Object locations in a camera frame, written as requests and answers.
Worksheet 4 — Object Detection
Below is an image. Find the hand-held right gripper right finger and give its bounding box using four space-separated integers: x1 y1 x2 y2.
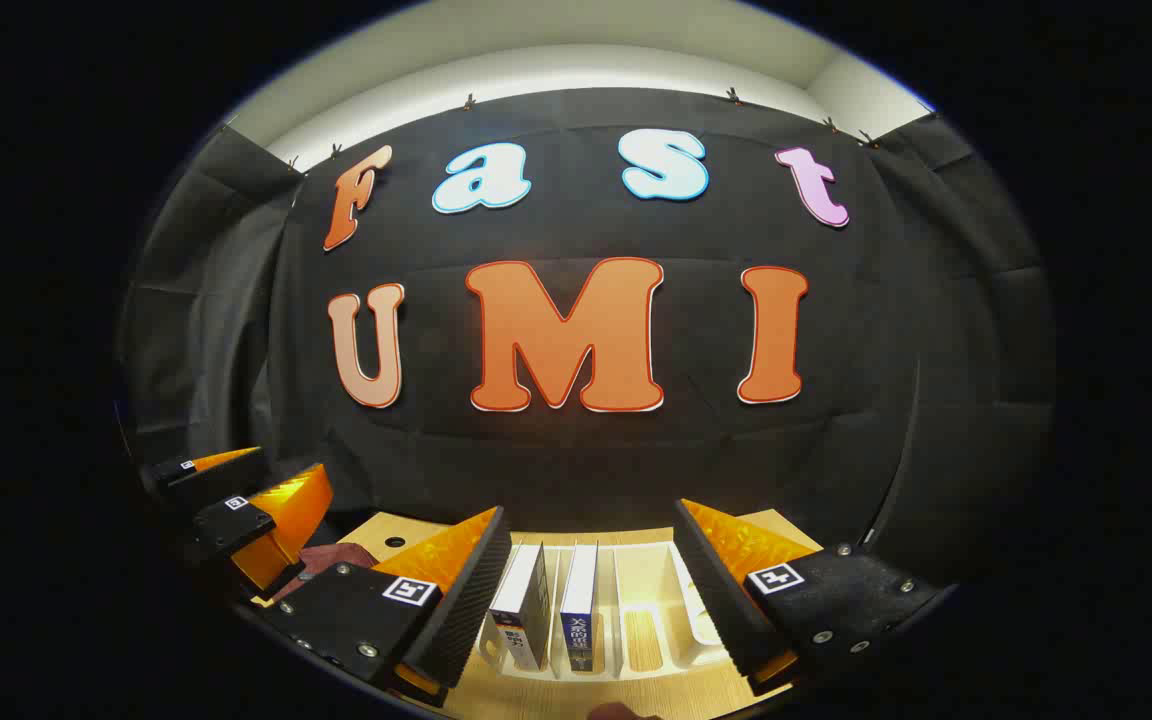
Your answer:
674 498 947 698

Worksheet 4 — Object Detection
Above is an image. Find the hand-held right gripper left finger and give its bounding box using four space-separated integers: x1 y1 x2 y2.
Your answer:
256 505 514 709

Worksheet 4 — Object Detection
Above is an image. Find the white book grey photo cover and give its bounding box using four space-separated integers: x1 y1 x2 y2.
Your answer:
488 543 553 672

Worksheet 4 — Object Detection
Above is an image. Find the white plastic bookshelf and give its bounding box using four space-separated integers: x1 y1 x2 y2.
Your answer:
481 540 737 681

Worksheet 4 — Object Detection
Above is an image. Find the white book blue picture cover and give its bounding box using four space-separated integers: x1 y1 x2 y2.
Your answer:
559 543 600 674

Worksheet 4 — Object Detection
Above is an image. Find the maroon schoolbag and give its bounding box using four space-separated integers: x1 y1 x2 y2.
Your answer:
271 543 377 603

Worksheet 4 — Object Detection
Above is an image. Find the row of small backdrop clips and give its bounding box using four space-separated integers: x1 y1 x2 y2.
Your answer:
288 90 882 169

